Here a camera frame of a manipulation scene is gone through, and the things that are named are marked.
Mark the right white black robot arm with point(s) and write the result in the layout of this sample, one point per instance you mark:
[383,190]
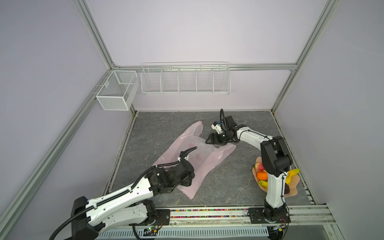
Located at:
[276,160]

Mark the dark purple plum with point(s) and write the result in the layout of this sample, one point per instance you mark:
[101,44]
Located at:
[287,189]

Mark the small white mesh basket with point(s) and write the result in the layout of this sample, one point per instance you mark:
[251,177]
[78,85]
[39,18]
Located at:
[119,90]

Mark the pink plastic bag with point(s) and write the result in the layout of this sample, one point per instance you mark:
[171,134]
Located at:
[204,159]

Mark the beige wavy fruit plate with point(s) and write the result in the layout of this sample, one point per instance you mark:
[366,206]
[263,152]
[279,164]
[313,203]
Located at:
[292,185]

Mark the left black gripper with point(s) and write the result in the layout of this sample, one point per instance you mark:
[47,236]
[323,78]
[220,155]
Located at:
[188,181]

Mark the aluminium mounting rail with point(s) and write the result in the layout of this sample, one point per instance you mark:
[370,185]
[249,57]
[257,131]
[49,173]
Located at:
[190,216]

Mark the yellow banana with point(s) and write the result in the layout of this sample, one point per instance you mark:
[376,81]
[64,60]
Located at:
[290,174]
[263,184]

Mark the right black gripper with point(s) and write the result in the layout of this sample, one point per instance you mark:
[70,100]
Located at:
[216,140]

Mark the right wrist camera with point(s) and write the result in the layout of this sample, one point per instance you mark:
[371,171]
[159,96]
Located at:
[217,127]

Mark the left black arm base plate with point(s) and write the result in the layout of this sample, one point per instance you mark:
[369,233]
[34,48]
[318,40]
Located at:
[162,217]

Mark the orange fruit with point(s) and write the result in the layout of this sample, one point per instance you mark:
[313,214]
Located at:
[262,175]

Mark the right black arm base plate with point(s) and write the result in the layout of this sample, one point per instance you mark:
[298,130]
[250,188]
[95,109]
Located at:
[260,215]

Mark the red strawberry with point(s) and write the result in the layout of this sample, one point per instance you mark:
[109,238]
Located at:
[259,167]

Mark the long white wire basket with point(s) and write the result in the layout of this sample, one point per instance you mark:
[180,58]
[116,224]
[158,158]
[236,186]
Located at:
[186,78]

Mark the white vent grille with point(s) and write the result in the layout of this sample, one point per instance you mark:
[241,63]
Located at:
[187,233]

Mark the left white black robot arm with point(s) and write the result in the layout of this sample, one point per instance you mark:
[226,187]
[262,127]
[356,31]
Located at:
[130,205]

